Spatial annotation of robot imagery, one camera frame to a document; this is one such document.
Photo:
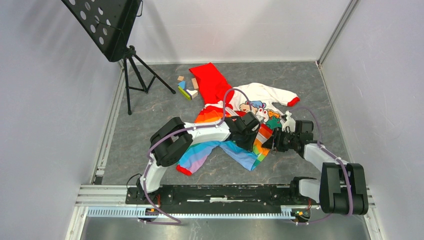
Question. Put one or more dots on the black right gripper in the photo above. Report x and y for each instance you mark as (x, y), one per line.
(274, 142)

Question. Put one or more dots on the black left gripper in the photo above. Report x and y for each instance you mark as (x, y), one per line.
(248, 146)

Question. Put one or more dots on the rainbow and white kids jacket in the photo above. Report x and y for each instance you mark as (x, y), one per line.
(222, 99)

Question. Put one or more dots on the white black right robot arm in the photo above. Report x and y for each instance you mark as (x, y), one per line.
(342, 187)

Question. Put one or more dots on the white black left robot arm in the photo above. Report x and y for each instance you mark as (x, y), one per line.
(170, 142)

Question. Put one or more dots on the beige wooden block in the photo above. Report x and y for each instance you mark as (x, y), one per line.
(192, 93)

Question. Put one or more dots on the long wooden block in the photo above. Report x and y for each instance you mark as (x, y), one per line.
(195, 83)

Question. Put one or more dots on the green yellow wooden block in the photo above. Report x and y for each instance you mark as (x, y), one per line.
(186, 94)

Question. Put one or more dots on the blue wooden block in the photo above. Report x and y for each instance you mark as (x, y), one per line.
(182, 84)

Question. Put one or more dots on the black perforated music stand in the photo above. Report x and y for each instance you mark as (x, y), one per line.
(109, 24)

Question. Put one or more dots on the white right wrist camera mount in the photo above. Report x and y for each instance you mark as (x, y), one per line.
(289, 124)

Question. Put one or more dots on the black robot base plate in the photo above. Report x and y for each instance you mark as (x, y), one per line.
(221, 199)

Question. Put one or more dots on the corner aluminium wall profile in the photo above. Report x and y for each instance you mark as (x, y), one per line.
(351, 6)

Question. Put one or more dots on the aluminium frame rail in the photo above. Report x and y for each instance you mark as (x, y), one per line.
(109, 201)

